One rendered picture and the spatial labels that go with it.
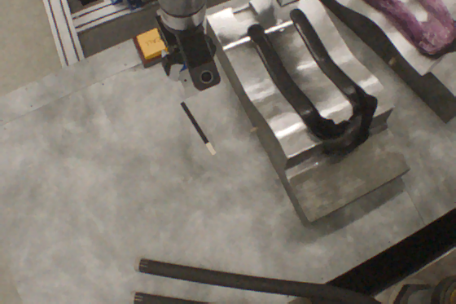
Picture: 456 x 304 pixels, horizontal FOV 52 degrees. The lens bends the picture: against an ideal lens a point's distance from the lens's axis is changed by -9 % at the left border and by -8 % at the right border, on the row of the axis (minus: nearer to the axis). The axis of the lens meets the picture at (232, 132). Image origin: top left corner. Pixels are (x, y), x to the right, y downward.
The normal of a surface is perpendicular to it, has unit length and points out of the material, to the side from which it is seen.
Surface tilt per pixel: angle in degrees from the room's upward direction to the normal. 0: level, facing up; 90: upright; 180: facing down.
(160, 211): 0
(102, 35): 0
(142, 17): 0
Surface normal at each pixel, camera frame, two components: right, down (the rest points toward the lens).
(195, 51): 0.23, 0.20
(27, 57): 0.05, -0.32
